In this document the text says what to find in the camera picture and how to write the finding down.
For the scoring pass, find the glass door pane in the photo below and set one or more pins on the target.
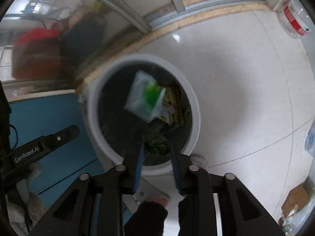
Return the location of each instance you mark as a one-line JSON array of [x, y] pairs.
[[49, 29]]

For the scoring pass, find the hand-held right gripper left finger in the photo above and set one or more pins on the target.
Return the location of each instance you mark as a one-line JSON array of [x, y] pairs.
[[138, 167]]

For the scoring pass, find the dark green crumpled wrapper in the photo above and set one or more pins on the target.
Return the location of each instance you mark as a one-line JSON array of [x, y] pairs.
[[155, 143]]

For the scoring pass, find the person's black trouser leg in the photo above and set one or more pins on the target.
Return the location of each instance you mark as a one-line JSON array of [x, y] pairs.
[[145, 220], [186, 216]]

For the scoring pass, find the person's left hand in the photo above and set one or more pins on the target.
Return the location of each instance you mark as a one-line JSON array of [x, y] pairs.
[[37, 205]]

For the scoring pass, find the metal floor door track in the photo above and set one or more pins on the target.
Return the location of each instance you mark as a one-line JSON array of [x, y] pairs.
[[204, 7]]

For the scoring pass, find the green and white packet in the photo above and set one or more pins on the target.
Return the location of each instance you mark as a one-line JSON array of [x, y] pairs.
[[144, 98]]

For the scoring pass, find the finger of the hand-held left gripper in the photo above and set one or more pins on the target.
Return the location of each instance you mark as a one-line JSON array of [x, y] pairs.
[[62, 137]]

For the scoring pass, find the black bin liner bag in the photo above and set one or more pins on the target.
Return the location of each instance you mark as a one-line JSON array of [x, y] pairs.
[[110, 100]]

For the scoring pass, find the yellow printed wrapper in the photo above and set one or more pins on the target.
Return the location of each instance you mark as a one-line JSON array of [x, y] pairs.
[[172, 105]]

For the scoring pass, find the clear blue plastic bottle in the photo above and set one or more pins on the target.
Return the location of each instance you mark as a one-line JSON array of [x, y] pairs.
[[310, 140]]

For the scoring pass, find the white round trash bin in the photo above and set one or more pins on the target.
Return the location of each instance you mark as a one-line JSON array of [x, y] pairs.
[[93, 120]]

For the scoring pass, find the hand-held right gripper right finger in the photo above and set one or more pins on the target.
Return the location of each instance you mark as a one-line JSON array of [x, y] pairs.
[[175, 169]]

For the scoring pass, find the person's light shoe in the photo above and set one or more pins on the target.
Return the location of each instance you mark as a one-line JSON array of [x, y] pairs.
[[156, 198]]

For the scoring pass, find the brown cardboard box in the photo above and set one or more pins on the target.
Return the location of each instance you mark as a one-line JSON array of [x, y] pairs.
[[295, 198]]

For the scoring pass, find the clear crumpled plastic wrapper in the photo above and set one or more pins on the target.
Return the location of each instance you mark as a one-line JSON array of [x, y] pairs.
[[291, 223]]

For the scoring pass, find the red label plastic bottle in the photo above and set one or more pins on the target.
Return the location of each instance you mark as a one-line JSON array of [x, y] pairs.
[[292, 17]]

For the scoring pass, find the blue panel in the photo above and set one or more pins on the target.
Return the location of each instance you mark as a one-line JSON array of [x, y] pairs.
[[49, 118]]

